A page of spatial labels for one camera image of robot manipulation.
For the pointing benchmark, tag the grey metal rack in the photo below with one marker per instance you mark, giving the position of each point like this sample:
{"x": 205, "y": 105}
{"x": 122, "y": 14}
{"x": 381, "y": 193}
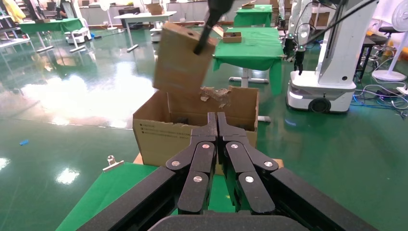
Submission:
{"x": 12, "y": 41}

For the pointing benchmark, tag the white table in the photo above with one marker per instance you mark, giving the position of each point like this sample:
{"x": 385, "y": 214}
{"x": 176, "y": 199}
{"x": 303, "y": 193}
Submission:
{"x": 145, "y": 16}

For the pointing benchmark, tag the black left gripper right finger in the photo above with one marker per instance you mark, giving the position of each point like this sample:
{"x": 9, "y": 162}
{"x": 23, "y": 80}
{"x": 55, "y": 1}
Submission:
{"x": 242, "y": 172}

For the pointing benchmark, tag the white wheeled robot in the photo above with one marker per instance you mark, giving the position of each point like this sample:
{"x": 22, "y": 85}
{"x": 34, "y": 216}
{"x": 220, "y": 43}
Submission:
{"x": 331, "y": 83}
{"x": 79, "y": 33}

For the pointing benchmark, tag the white pedestal fan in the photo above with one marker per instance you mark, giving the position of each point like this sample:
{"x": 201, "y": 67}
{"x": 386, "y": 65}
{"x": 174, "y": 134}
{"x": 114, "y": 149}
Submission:
{"x": 389, "y": 76}
{"x": 104, "y": 5}

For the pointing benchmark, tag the stacked brown cardboard boxes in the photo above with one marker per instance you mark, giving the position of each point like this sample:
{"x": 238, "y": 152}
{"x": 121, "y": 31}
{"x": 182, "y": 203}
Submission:
{"x": 322, "y": 19}

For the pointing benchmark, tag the white metal table frame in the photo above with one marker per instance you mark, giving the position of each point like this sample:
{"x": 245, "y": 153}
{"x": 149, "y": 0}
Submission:
{"x": 244, "y": 79}
{"x": 77, "y": 49}

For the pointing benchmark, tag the black cabinet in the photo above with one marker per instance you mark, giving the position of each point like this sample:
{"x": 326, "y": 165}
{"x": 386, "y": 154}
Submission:
{"x": 129, "y": 11}

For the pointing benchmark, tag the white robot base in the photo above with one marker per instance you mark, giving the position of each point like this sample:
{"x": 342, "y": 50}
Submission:
{"x": 155, "y": 35}

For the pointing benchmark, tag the black foam block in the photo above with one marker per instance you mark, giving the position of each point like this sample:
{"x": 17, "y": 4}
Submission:
{"x": 181, "y": 120}

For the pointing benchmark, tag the silver binder clip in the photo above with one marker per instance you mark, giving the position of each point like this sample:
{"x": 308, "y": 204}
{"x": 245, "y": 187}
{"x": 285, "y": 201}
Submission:
{"x": 112, "y": 163}

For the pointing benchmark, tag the white power strip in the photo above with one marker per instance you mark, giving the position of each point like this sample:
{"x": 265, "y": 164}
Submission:
{"x": 403, "y": 90}

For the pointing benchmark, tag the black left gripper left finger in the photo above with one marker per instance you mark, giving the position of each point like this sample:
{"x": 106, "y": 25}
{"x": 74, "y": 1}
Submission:
{"x": 197, "y": 172}

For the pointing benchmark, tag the green tablecloth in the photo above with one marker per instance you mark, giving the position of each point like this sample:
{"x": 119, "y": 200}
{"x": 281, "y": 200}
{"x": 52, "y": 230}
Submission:
{"x": 105, "y": 191}
{"x": 51, "y": 25}
{"x": 255, "y": 16}
{"x": 255, "y": 47}

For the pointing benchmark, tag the yellow garment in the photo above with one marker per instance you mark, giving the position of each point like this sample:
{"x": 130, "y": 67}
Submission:
{"x": 16, "y": 11}

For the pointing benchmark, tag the flat cardboard box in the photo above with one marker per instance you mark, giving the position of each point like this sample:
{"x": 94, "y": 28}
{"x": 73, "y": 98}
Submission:
{"x": 248, "y": 4}

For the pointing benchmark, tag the small brown cardboard box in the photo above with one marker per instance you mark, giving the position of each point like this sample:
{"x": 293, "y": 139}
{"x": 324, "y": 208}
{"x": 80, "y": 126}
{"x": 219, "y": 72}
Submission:
{"x": 178, "y": 63}

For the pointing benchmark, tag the blue floor scrap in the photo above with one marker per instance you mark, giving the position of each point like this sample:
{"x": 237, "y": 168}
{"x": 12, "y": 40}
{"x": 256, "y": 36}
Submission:
{"x": 24, "y": 142}

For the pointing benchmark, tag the large open cardboard carton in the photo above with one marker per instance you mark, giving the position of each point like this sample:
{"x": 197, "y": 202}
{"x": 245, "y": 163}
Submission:
{"x": 159, "y": 143}

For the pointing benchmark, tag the black round stool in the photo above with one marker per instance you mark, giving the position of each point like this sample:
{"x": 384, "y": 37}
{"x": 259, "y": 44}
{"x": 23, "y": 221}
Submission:
{"x": 389, "y": 29}

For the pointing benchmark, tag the small open cardboard box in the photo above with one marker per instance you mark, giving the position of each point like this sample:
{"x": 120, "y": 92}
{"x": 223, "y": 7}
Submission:
{"x": 232, "y": 37}

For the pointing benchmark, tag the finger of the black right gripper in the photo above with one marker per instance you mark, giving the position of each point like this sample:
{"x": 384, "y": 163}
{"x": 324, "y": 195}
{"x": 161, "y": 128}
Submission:
{"x": 212, "y": 22}

